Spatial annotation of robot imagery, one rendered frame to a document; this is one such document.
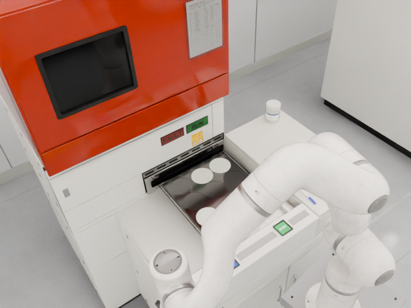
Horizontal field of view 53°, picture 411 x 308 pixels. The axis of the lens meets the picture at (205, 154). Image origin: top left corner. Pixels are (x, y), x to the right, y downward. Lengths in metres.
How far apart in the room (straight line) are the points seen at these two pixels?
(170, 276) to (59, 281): 1.96
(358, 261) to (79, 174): 1.05
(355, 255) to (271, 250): 0.43
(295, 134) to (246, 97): 1.91
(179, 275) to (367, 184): 0.42
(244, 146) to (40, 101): 0.95
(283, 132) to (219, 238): 1.23
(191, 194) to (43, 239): 1.46
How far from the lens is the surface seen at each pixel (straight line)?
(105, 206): 1.85
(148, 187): 1.89
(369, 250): 1.23
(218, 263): 0.85
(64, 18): 1.31
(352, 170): 0.87
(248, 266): 1.53
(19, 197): 3.36
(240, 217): 0.83
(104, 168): 1.71
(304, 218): 1.68
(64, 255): 2.89
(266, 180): 0.81
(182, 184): 1.86
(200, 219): 1.72
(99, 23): 1.35
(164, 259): 0.90
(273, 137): 1.99
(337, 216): 1.07
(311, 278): 1.65
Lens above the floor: 2.27
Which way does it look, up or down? 44 degrees down
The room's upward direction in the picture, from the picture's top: 3 degrees counter-clockwise
